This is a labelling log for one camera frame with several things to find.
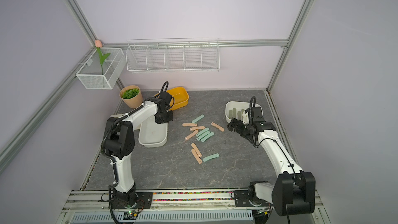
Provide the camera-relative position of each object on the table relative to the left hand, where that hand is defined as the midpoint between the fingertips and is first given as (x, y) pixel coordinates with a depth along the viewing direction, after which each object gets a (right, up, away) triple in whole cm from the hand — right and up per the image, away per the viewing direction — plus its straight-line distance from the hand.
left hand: (169, 121), depth 95 cm
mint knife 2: (+18, -10, -2) cm, 21 cm away
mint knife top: (+18, +1, +9) cm, 20 cm away
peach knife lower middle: (+16, -14, -4) cm, 22 cm away
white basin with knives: (+46, +10, +14) cm, 49 cm away
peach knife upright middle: (+12, -10, -1) cm, 15 cm away
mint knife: (+21, -7, +2) cm, 22 cm away
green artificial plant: (-29, +18, +8) cm, 35 cm away
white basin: (-11, -8, +1) cm, 14 cm away
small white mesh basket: (-37, +26, -16) cm, 48 cm away
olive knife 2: (+49, +6, +13) cm, 51 cm away
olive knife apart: (+40, +4, +10) cm, 42 cm away
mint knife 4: (+26, -19, -9) cm, 34 cm away
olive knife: (+43, +5, +10) cm, 44 cm away
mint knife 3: (+25, -9, +1) cm, 27 cm away
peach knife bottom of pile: (+18, -19, -9) cm, 27 cm away
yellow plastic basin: (+4, +16, +21) cm, 26 cm away
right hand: (+38, -3, -11) cm, 40 cm away
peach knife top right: (+31, -4, +4) cm, 31 cm away
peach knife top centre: (+18, -5, +4) cm, 19 cm away
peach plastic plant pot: (-26, +12, +9) cm, 30 cm away
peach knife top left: (+12, -3, +6) cm, 14 cm away
